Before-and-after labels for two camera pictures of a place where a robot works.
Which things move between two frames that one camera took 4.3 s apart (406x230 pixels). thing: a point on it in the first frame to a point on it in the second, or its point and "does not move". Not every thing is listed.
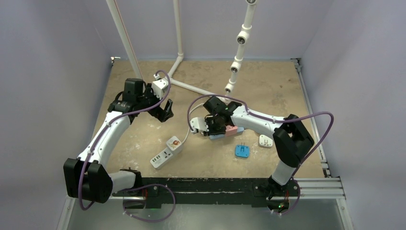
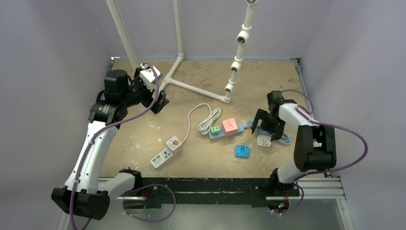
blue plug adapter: [242, 151] does not move
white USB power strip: [162, 158] does not move
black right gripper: [212, 125] to [266, 120]
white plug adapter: [265, 141] does not move
